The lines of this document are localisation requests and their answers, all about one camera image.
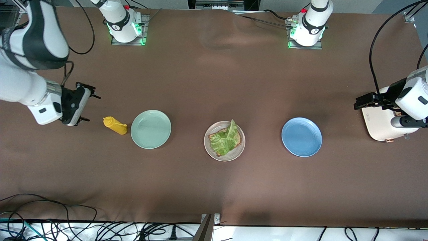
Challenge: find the metal table clamp bracket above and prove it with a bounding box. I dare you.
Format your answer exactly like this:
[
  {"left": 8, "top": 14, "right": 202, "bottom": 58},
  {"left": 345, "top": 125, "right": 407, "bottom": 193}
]
[{"left": 192, "top": 213, "right": 221, "bottom": 241}]

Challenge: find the teal floor cable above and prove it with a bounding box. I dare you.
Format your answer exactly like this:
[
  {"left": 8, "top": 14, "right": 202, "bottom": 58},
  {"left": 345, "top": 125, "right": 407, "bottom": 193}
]
[{"left": 0, "top": 218, "right": 37, "bottom": 240}]

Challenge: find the yellow mustard squeeze bottle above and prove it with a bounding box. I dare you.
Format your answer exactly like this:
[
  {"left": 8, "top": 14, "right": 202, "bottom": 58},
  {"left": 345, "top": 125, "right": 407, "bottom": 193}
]
[{"left": 103, "top": 116, "right": 128, "bottom": 135}]

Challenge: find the thin black frame strut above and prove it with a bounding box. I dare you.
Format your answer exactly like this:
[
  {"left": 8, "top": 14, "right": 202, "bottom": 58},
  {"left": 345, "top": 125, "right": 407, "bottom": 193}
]
[{"left": 406, "top": 0, "right": 428, "bottom": 16}]

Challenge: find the white toaster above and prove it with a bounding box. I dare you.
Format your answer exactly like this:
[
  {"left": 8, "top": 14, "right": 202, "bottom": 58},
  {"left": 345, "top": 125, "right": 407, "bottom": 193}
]
[{"left": 361, "top": 86, "right": 420, "bottom": 143}]

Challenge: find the beige plate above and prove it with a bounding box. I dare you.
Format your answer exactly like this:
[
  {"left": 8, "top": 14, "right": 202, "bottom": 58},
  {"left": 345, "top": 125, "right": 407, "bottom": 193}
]
[{"left": 204, "top": 121, "right": 246, "bottom": 162}]

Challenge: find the thin black base cable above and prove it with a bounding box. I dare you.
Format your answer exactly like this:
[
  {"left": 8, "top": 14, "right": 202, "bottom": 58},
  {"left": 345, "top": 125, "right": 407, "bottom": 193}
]
[{"left": 129, "top": 0, "right": 163, "bottom": 21}]

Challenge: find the mint green plate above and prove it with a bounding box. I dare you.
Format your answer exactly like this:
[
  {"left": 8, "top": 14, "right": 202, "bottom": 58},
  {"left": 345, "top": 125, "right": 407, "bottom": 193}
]
[{"left": 130, "top": 110, "right": 172, "bottom": 149}]

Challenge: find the black base power cable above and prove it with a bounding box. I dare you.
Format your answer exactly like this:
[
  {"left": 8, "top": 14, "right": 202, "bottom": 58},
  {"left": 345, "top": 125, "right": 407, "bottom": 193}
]
[{"left": 232, "top": 9, "right": 301, "bottom": 29}]

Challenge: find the blue plate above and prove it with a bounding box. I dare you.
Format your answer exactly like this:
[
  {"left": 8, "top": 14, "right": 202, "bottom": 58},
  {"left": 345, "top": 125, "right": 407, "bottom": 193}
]
[{"left": 281, "top": 117, "right": 323, "bottom": 157}]

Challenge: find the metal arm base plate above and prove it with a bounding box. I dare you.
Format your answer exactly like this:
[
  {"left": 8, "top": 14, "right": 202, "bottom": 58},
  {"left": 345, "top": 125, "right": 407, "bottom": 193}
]
[
  {"left": 287, "top": 18, "right": 323, "bottom": 50},
  {"left": 111, "top": 13, "right": 149, "bottom": 46}
]

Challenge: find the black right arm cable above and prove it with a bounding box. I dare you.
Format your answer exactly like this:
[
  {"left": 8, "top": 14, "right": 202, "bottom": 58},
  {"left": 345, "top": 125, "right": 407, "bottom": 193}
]
[{"left": 61, "top": 0, "right": 96, "bottom": 86}]

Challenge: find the aluminium frame profile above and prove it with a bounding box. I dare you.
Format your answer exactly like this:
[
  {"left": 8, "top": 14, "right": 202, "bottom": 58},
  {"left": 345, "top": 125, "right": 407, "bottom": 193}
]
[{"left": 9, "top": 0, "right": 30, "bottom": 14}]

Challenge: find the green lettuce leaf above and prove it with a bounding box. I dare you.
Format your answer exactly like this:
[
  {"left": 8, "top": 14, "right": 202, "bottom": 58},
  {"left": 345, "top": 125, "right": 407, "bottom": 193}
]
[{"left": 210, "top": 119, "right": 239, "bottom": 156}]

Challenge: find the dark equipment box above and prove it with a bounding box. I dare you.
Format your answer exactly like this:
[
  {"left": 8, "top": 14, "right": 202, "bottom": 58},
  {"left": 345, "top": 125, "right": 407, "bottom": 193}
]
[{"left": 187, "top": 0, "right": 260, "bottom": 12}]

